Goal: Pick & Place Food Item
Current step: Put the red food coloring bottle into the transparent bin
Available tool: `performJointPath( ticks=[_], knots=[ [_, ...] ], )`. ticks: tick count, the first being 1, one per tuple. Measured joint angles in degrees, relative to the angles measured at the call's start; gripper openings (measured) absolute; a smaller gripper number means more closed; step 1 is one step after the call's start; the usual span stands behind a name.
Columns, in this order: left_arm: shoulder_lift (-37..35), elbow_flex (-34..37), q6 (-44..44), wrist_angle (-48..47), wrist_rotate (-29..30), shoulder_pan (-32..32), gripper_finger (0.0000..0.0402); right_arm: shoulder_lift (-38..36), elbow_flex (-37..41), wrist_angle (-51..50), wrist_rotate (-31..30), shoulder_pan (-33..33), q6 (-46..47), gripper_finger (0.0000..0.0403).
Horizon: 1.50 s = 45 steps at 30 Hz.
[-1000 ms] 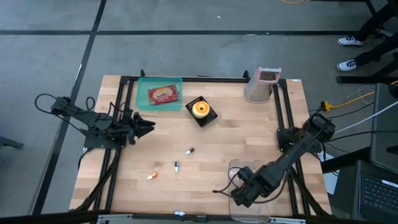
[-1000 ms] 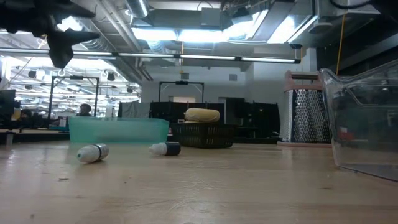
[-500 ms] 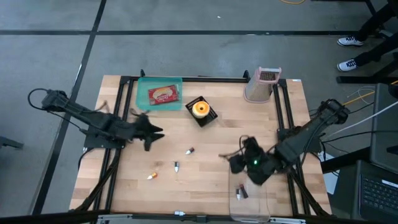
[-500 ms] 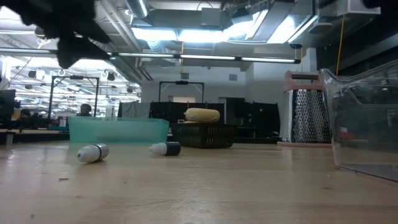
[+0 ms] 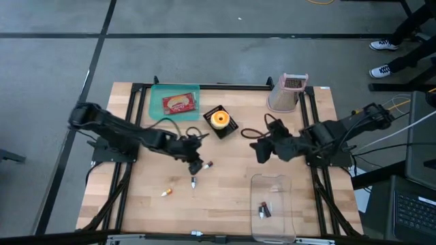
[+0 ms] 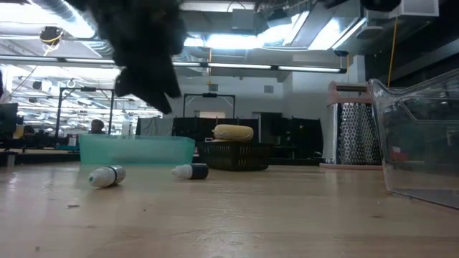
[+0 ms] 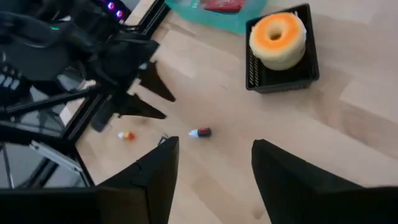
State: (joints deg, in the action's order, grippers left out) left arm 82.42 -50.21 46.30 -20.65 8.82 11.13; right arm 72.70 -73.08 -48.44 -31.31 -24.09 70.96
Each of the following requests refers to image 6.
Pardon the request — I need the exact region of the teal translucent plastic bin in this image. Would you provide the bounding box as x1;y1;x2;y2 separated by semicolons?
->
79;133;197;167

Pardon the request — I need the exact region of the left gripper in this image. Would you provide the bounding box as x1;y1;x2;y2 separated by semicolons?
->
66;0;187;115

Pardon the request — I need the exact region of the long overhead LED light bar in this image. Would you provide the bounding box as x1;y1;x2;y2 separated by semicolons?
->
0;54;348;75

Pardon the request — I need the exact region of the yellow hanging cable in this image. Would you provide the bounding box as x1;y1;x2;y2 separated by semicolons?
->
386;16;399;87

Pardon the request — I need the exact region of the black slotted plastic basket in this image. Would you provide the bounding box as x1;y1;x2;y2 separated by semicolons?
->
196;140;274;172

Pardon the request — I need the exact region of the black overhead camera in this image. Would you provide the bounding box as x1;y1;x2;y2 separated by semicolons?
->
39;25;66;47

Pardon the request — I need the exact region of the dark bottle with white cap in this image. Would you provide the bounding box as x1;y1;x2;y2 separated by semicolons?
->
171;163;210;181

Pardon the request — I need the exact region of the metal box grater pink handle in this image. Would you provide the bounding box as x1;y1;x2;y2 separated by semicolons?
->
318;81;384;171

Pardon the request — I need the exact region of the white marker cap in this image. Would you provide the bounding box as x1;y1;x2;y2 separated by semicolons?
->
87;165;127;189

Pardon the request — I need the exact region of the person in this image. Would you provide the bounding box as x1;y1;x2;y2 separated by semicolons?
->
89;118;107;135
21;125;37;140

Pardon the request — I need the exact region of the clear plastic container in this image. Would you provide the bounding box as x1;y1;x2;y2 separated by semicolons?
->
368;67;459;211

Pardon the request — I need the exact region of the grey hanging cloth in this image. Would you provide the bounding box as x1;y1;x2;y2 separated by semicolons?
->
135;117;174;137

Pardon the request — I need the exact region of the background black rig frame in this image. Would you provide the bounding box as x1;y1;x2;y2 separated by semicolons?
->
55;86;116;138
182;92;237;120

